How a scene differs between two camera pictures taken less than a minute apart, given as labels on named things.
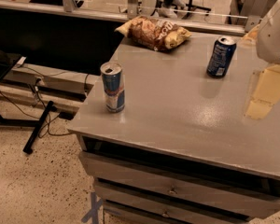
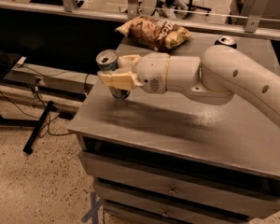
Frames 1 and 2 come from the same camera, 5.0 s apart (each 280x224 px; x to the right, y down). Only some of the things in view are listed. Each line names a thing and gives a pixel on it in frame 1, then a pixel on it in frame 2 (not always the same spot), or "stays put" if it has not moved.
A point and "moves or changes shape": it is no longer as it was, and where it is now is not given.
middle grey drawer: (235, 203) stays put
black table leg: (28, 148) stays put
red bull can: (114, 86) moves or changes shape
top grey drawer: (231, 197) stays put
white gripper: (274, 36) -> (152, 70)
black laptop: (1, 63) stays put
